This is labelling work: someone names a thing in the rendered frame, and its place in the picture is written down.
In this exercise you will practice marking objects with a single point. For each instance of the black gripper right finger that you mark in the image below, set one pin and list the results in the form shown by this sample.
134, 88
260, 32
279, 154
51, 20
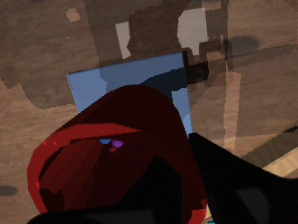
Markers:
239, 192

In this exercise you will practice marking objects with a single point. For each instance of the light wooden plank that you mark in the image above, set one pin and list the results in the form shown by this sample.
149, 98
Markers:
279, 156

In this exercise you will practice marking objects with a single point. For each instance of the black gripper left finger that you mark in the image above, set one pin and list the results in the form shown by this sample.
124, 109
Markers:
155, 198

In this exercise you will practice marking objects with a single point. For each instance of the purple marble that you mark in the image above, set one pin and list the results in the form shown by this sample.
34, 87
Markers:
116, 143

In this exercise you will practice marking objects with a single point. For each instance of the red cup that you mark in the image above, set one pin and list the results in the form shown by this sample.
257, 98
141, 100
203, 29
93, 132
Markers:
72, 169

